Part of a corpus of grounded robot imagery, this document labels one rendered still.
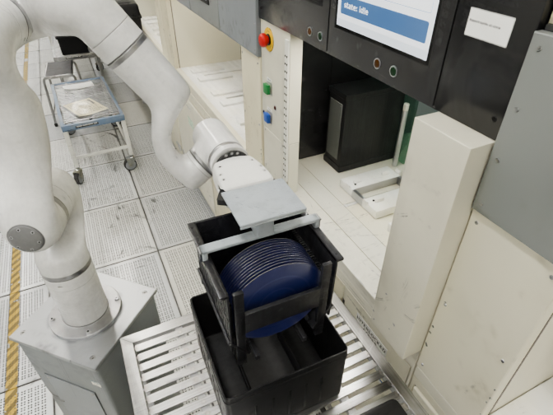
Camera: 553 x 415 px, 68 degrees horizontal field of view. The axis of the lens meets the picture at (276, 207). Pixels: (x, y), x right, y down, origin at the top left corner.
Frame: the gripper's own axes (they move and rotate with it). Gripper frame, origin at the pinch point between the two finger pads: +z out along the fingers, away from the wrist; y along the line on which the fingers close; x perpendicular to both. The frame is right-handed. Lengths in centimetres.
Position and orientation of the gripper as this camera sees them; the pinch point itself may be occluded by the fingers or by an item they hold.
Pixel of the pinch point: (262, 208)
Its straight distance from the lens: 72.1
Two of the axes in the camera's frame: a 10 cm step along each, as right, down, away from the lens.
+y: -9.1, 2.4, -3.4
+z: 4.2, 5.5, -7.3
